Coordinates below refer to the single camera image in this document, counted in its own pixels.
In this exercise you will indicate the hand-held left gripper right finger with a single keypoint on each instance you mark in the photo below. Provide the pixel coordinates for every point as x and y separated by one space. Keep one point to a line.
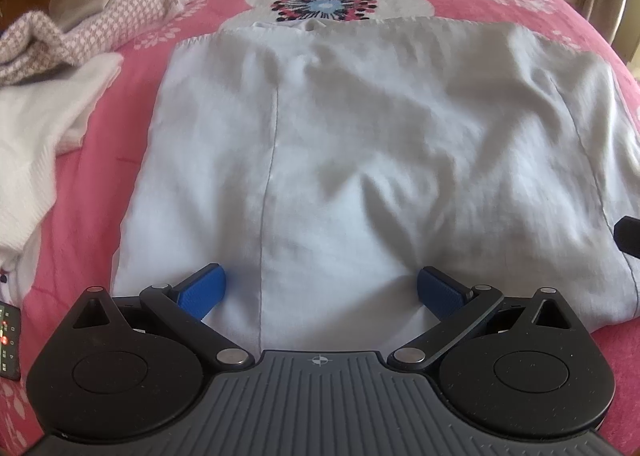
440 291

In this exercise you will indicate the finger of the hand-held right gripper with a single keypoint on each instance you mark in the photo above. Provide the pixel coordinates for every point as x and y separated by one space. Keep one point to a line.
629 236

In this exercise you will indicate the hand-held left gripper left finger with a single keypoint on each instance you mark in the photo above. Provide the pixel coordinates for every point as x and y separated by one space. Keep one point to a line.
205 288

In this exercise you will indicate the white button shirt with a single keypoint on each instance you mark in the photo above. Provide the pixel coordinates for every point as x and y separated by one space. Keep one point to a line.
375 161

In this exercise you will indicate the black device with buttons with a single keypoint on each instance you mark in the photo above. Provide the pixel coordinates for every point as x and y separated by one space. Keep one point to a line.
10 341

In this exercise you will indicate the white knit sweater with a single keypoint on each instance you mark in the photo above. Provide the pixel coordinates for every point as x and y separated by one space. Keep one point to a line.
40 136

